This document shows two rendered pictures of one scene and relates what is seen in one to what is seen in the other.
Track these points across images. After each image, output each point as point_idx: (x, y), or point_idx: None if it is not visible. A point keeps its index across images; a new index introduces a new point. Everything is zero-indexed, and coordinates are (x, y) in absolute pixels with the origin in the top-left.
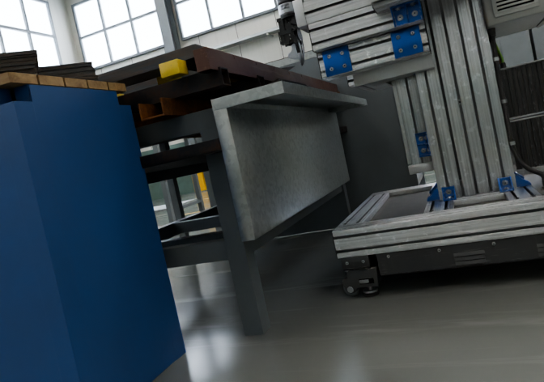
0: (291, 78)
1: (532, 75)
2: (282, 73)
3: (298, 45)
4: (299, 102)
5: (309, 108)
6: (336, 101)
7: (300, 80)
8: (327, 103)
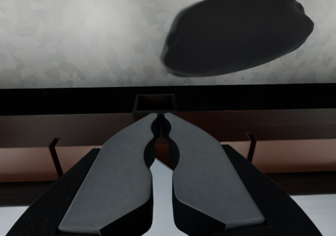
0: (220, 123)
1: None
2: (328, 127)
3: (272, 183)
4: (313, 44)
5: (88, 84)
6: None
7: (94, 127)
8: (73, 27)
